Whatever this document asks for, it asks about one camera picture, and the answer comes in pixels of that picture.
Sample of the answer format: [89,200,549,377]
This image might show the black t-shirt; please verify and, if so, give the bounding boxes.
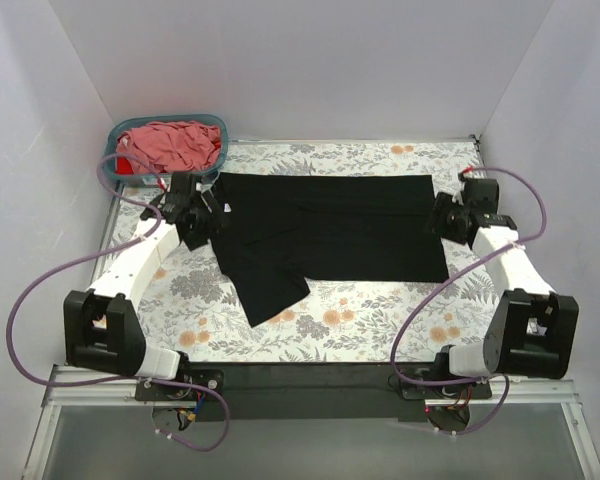
[212,173,449,327]

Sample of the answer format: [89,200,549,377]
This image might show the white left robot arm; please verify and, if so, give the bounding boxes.
[63,172,228,400]

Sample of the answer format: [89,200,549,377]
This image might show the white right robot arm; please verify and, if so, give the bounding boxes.
[425,178,579,398]

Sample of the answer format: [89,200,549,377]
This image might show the pink crumpled t-shirt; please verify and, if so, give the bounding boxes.
[116,121,222,175]

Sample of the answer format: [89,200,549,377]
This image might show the red t-shirt in basket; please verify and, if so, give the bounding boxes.
[115,155,135,176]

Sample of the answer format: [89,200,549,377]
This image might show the teal plastic laundry basket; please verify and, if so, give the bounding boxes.
[103,114,229,187]

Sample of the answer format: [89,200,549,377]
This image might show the floral patterned table cover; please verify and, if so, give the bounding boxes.
[137,141,499,362]

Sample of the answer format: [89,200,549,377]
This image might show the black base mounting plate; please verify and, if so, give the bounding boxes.
[134,362,494,424]

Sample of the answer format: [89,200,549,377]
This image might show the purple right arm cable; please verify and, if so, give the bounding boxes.
[389,166,548,439]

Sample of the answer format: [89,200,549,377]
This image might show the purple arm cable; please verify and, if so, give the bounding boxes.
[389,166,548,439]
[5,152,231,452]

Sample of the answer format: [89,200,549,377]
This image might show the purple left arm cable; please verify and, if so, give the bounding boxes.
[5,152,231,452]

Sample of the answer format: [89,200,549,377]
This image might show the aluminium frame rail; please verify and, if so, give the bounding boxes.
[24,367,600,479]

